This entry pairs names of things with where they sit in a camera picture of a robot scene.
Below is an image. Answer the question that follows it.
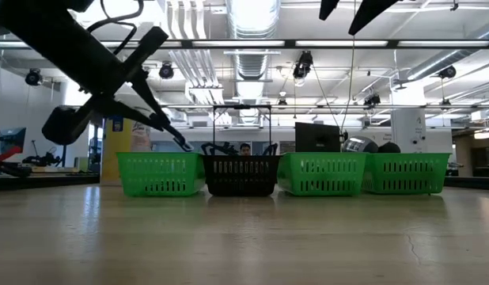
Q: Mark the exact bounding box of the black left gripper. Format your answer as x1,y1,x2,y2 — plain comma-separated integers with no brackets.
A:
81,25,173,131

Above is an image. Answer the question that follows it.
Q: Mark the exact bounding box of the white wipes canister yellow label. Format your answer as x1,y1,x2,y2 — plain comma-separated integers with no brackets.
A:
100,115,153,185

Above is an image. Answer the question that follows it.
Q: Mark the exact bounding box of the green plastic basket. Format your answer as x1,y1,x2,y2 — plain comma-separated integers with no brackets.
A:
361,152,452,195
116,152,207,198
276,152,368,197

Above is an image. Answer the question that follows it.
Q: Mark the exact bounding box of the white pillar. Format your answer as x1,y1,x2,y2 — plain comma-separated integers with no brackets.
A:
390,85,427,154

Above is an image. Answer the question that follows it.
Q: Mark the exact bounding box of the black plastic basket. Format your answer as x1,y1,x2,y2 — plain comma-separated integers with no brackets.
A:
201,154,282,197

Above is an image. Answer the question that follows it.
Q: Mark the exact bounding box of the black computer monitor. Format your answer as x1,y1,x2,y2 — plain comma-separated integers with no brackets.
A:
294,121,342,154

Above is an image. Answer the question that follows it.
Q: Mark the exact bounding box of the red and black machine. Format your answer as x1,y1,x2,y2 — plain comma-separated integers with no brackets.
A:
0,126,32,178

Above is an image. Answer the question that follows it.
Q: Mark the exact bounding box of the black overhead frame beam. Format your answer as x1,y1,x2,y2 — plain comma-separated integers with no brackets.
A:
0,38,489,50

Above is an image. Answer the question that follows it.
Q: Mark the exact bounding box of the thin hanging cable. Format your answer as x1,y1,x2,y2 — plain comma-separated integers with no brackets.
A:
339,0,357,138

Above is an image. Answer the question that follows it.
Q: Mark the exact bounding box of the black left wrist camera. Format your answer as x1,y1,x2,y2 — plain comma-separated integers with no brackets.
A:
41,104,91,146

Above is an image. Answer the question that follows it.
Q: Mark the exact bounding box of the silver ceiling duct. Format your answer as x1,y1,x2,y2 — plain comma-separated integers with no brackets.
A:
224,0,282,126

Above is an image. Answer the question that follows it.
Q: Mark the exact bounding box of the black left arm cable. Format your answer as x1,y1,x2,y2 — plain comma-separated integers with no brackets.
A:
85,0,146,55

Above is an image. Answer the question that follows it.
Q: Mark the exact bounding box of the black background rig frame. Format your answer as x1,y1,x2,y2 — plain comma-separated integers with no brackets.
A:
211,104,272,156

